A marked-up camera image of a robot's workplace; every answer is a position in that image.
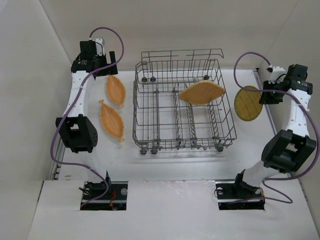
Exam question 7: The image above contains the large woven fish-shaped tray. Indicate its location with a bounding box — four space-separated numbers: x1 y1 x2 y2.
106 75 126 108

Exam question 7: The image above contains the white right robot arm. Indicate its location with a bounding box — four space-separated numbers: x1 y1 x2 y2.
235 64 317 192

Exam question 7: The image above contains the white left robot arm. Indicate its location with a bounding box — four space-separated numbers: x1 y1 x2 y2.
59 37 118 177

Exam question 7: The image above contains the aluminium table edge rail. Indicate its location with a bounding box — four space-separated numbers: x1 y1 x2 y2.
49 139 66 181

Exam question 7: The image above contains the small woven fish-shaped tray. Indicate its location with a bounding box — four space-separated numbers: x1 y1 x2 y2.
98 99 125 142

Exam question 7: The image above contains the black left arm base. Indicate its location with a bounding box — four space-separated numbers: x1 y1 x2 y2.
79 172 129 211

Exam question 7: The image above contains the round woven green plate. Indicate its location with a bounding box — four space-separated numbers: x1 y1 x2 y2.
233 85 263 122

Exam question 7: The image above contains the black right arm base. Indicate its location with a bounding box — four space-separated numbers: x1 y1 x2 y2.
214 170 265 211

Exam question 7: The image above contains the grey wire dish rack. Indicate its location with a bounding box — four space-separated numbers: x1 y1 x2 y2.
132 48 237 155

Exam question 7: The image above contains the woven leaf-shaped tray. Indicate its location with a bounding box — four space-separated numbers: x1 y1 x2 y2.
179 80 226 106

